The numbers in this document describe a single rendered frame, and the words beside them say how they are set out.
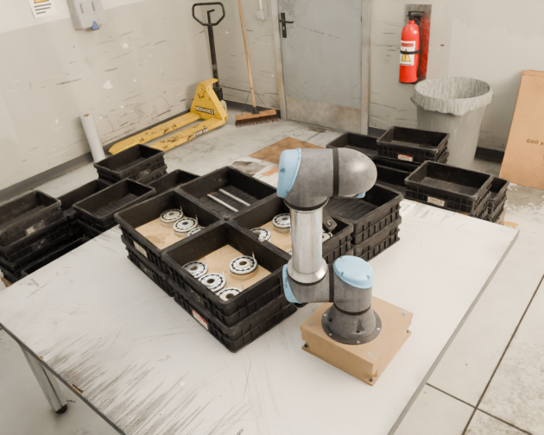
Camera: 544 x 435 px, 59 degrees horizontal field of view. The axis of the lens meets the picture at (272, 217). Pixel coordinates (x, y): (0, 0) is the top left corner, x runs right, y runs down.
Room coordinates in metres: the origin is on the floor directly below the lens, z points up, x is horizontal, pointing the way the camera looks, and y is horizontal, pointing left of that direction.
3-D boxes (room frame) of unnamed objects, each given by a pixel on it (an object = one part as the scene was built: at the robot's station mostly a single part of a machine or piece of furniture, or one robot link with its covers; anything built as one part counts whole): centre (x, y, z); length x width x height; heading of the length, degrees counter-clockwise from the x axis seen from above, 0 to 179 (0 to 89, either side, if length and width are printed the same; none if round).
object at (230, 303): (1.37, 0.18, 0.92); 0.40 x 0.30 x 0.02; 37
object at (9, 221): (2.53, 1.48, 0.37); 0.40 x 0.30 x 0.45; 138
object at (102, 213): (2.55, 0.92, 0.37); 0.40 x 0.30 x 0.45; 138
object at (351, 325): (1.12, -0.22, 0.85); 0.15 x 0.15 x 0.10
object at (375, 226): (1.73, -0.30, 0.87); 0.40 x 0.30 x 0.11; 37
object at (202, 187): (1.87, 0.18, 0.87); 0.40 x 0.30 x 0.11; 37
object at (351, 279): (1.12, -0.22, 0.97); 0.13 x 0.12 x 0.14; 84
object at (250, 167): (2.53, 0.13, 0.71); 0.22 x 0.19 x 0.01; 48
